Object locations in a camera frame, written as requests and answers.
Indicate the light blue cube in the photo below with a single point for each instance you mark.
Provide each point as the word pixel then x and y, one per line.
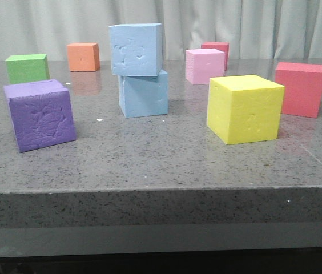
pixel 136 49
pixel 143 95

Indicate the pink foam cube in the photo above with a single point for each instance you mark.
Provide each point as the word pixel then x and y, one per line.
pixel 203 64

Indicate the yellow foam cube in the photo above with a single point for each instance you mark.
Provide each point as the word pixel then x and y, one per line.
pixel 244 109

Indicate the small far red cube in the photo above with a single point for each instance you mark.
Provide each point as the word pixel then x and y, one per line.
pixel 221 46

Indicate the smooth orange foam cube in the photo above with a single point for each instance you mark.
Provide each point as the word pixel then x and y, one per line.
pixel 83 56

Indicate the purple foam cube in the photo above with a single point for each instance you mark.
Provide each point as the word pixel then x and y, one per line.
pixel 41 114

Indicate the grey pleated curtain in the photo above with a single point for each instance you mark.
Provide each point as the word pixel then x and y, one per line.
pixel 253 29

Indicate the large red foam cube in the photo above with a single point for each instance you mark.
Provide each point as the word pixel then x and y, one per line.
pixel 303 88

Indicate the green foam cube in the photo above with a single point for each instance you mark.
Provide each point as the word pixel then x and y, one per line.
pixel 27 68

